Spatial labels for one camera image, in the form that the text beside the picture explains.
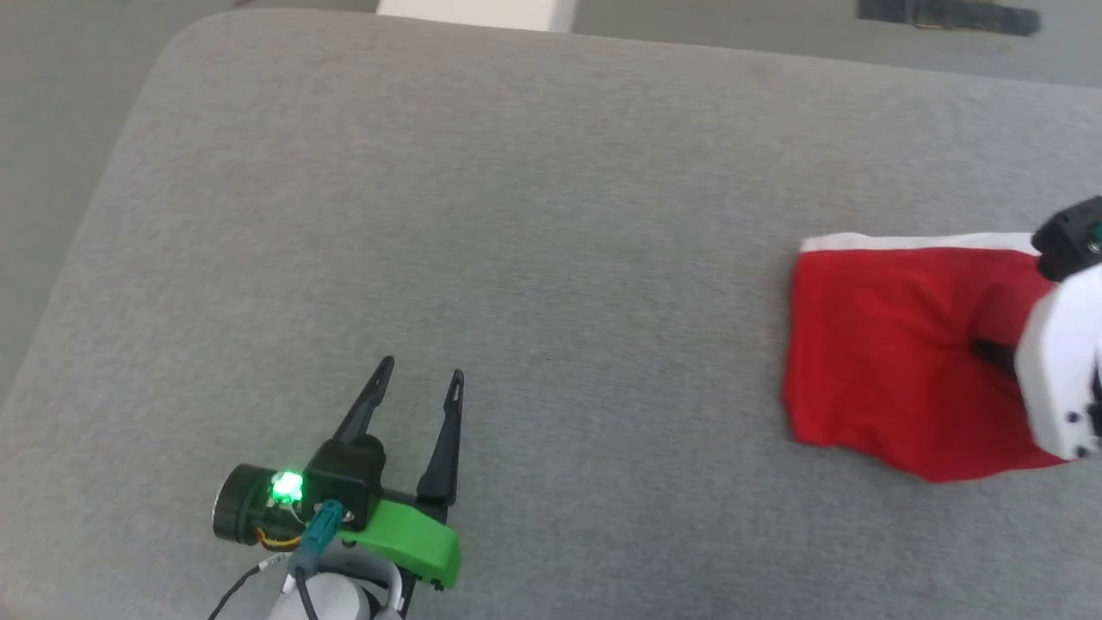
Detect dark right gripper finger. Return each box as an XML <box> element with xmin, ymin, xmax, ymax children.
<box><xmin>971</xmin><ymin>338</ymin><xmax>1024</xmax><ymax>381</ymax></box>

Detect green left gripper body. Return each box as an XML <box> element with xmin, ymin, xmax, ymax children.
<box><xmin>212</xmin><ymin>462</ymin><xmax>463</xmax><ymax>592</ymax></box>

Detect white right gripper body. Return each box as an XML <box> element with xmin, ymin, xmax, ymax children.
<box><xmin>1013</xmin><ymin>261</ymin><xmax>1102</xmax><ymax>462</ymax></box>

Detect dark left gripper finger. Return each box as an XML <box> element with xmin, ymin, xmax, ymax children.
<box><xmin>332</xmin><ymin>355</ymin><xmax>397</xmax><ymax>445</ymax></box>
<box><xmin>417</xmin><ymin>369</ymin><xmax>467</xmax><ymax>508</ymax></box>

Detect red shorts with white trim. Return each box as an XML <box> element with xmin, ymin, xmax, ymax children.
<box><xmin>781</xmin><ymin>232</ymin><xmax>1075</xmax><ymax>484</ymax></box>

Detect large black floor plate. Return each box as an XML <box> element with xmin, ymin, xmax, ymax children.
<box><xmin>904</xmin><ymin>0</ymin><xmax>1042</xmax><ymax>38</ymax></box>

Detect white box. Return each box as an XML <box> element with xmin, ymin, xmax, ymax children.
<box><xmin>376</xmin><ymin>0</ymin><xmax>578</xmax><ymax>34</ymax></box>

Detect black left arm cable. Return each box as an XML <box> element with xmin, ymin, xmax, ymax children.
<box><xmin>207</xmin><ymin>499</ymin><xmax>352</xmax><ymax>620</ymax></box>

